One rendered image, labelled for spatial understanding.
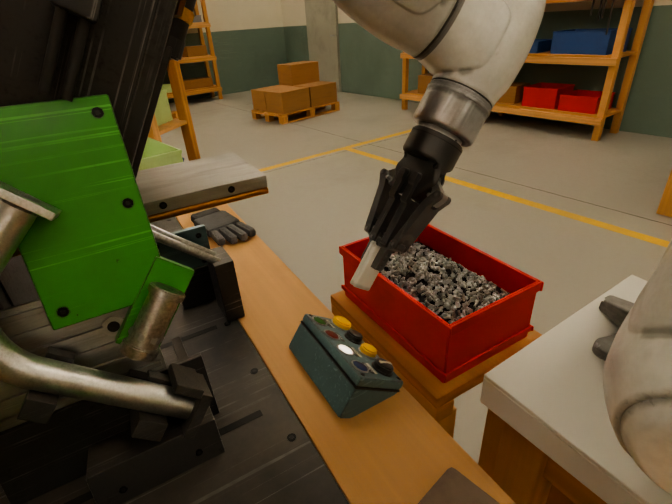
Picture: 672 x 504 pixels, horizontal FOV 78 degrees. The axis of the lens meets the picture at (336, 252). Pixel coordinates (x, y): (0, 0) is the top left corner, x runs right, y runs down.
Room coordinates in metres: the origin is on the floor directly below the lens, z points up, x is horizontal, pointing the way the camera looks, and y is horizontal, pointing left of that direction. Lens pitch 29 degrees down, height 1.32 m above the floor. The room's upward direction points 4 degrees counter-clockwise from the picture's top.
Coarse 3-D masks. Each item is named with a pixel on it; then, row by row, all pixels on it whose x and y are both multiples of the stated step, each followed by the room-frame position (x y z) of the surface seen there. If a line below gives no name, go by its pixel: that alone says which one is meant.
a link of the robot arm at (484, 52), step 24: (480, 0) 0.55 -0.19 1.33; (504, 0) 0.56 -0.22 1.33; (528, 0) 0.56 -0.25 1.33; (456, 24) 0.54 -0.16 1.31; (480, 24) 0.54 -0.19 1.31; (504, 24) 0.55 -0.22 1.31; (528, 24) 0.56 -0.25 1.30; (432, 48) 0.55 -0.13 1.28; (456, 48) 0.54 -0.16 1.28; (480, 48) 0.54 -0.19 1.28; (504, 48) 0.54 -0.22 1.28; (528, 48) 0.56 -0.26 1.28; (432, 72) 0.58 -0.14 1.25; (456, 72) 0.55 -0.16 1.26; (480, 72) 0.54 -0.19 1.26; (504, 72) 0.54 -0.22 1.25
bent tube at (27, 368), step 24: (0, 192) 0.33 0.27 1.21; (0, 216) 0.33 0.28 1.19; (24, 216) 0.33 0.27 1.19; (48, 216) 0.33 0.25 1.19; (0, 240) 0.32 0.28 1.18; (0, 264) 0.31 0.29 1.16; (0, 336) 0.29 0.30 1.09; (0, 360) 0.28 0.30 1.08; (24, 360) 0.29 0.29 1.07; (48, 360) 0.30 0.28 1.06; (24, 384) 0.28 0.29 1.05; (48, 384) 0.28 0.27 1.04; (72, 384) 0.29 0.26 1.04; (96, 384) 0.30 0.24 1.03; (120, 384) 0.30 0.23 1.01; (144, 384) 0.31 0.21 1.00; (144, 408) 0.30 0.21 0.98; (168, 408) 0.31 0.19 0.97; (192, 408) 0.31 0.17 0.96
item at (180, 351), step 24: (192, 360) 0.37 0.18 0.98; (72, 408) 0.31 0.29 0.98; (96, 408) 0.32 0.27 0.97; (120, 408) 0.33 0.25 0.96; (216, 408) 0.36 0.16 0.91; (0, 432) 0.29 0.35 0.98; (24, 432) 0.29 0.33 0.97; (48, 432) 0.29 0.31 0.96; (72, 432) 0.30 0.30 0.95; (96, 432) 0.31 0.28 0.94; (120, 432) 0.32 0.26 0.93; (0, 456) 0.27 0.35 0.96; (24, 456) 0.28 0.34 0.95; (48, 456) 0.28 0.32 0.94; (72, 456) 0.29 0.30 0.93; (0, 480) 0.26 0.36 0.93; (24, 480) 0.27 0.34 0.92; (48, 480) 0.27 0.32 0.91; (72, 480) 0.28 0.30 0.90
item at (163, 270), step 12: (156, 264) 0.38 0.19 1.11; (168, 264) 0.39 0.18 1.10; (180, 264) 0.40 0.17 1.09; (156, 276) 0.38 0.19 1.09; (168, 276) 0.38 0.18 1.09; (180, 276) 0.39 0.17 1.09; (192, 276) 0.39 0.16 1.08; (144, 288) 0.37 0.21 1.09; (180, 288) 0.38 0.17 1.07; (144, 300) 0.36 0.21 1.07; (132, 312) 0.36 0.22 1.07; (132, 324) 0.35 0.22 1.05; (120, 336) 0.34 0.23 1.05
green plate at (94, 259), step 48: (96, 96) 0.42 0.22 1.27; (0, 144) 0.38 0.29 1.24; (48, 144) 0.39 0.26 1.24; (96, 144) 0.41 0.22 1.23; (48, 192) 0.37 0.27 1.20; (96, 192) 0.39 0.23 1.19; (48, 240) 0.36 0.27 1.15; (96, 240) 0.37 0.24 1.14; (144, 240) 0.39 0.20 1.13; (48, 288) 0.34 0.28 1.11; (96, 288) 0.36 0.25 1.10
